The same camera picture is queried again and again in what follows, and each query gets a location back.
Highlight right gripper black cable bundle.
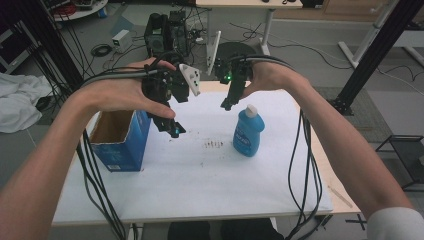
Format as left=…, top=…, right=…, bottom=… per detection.
left=228, top=54, right=325, bottom=240

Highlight person's left hand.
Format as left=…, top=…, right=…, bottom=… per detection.
left=71, top=57, right=177, bottom=120

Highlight black aluminium stand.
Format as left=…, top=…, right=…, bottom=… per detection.
left=327, top=0, right=424, bottom=117

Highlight black wire rack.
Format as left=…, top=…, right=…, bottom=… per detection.
left=375, top=134, right=424, bottom=193

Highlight round white table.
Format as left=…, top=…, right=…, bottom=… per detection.
left=42, top=0, right=110, bottom=23

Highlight blue cardboard box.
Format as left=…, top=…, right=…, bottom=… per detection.
left=88, top=109, right=152, bottom=173

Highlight person's right hand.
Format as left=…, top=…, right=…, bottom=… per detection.
left=241, top=59, right=302, bottom=100

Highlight black frame with cables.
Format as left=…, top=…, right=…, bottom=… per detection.
left=0, top=0, right=86, bottom=98

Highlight wooden table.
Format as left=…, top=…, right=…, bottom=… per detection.
left=50, top=80, right=362, bottom=228

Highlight grey floor mat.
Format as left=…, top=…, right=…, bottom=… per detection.
left=312, top=85, right=389, bottom=145

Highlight black round base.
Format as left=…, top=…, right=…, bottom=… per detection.
left=215, top=41, right=258, bottom=65

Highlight small white device box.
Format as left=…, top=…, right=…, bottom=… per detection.
left=111, top=28, right=133, bottom=54

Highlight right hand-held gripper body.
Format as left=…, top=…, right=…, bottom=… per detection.
left=205, top=30, right=254, bottom=85

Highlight person's legs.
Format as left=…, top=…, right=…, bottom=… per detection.
left=165, top=217, right=285, bottom=240

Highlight black computer tower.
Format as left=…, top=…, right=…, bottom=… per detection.
left=143, top=10, right=190, bottom=58

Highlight white table frame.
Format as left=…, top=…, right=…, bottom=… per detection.
left=337, top=0, right=424, bottom=70

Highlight coiled black cable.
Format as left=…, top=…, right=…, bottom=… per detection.
left=90, top=42, right=114, bottom=58

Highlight white sleeve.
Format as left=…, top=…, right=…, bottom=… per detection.
left=365, top=206, right=424, bottom=240

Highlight blue bottle with white cap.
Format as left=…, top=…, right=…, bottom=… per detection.
left=232, top=103, right=266, bottom=158

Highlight white table mat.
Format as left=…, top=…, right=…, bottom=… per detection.
left=52, top=89, right=335, bottom=225

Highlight pale desk with white legs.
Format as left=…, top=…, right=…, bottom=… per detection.
left=195, top=0, right=305, bottom=57

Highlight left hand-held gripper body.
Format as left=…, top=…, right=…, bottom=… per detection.
left=141, top=62, right=202, bottom=104

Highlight thin pale strip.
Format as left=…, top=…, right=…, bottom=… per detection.
left=327, top=184, right=354, bottom=210

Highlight white cloth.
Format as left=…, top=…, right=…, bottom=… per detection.
left=0, top=72, right=54, bottom=135

